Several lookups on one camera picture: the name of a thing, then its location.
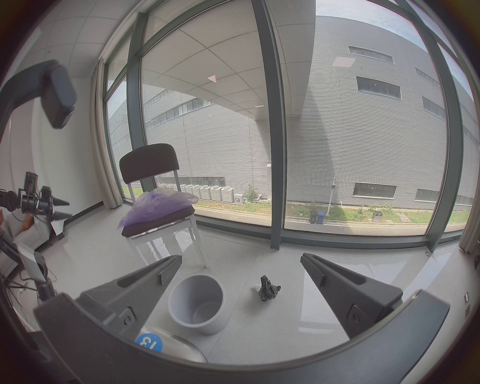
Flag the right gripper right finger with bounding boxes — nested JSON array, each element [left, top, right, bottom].
[[300, 253, 404, 340]]

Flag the crumpled black plastic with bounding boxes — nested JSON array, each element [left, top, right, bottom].
[[258, 275, 282, 302]]

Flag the purple plastic bag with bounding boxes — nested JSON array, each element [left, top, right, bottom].
[[118, 188, 199, 230]]

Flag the dark padded white-legged chair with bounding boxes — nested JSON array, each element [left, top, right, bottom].
[[119, 143, 208, 269]]

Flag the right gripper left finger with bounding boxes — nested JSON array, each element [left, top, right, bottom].
[[77, 255, 183, 334]]

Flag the window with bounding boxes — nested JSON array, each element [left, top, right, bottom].
[[102, 0, 480, 253]]

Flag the white trash bin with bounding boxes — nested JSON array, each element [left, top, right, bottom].
[[167, 274, 226, 335]]

